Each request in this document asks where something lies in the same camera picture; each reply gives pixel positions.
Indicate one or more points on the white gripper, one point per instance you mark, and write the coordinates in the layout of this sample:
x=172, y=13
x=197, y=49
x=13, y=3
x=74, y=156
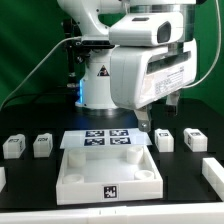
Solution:
x=140, y=76

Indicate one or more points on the white square table top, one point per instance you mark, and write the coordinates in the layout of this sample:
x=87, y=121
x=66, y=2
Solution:
x=107, y=174

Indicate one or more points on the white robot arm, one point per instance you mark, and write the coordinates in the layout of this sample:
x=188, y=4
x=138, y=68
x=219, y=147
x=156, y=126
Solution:
x=95, y=18

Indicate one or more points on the white marker sheet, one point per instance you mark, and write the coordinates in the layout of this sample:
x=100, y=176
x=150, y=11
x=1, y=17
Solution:
x=104, y=137

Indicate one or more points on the white obstacle block left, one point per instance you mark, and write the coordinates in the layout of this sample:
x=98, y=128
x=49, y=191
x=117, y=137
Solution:
x=2, y=178

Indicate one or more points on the white obstacle wall right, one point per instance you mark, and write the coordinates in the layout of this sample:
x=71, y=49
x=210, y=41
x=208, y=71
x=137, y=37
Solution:
x=213, y=172

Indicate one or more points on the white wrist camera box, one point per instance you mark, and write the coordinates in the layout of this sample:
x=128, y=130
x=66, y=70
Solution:
x=149, y=30

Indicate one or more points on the white front wall strip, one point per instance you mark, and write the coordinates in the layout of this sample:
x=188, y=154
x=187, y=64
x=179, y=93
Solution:
x=196, y=213

